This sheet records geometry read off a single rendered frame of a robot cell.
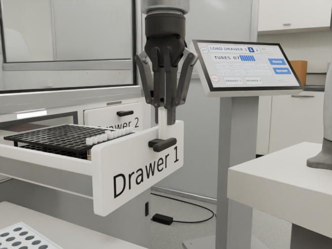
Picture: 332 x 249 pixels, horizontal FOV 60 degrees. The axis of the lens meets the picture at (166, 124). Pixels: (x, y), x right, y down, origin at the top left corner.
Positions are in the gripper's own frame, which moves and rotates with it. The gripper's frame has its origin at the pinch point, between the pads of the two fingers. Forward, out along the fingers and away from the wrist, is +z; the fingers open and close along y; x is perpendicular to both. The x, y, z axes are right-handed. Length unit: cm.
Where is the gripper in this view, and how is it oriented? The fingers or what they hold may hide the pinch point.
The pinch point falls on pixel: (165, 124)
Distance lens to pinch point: 56.1
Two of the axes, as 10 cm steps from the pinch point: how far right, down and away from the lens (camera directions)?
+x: -4.8, 1.5, -8.7
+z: 0.0, 9.9, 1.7
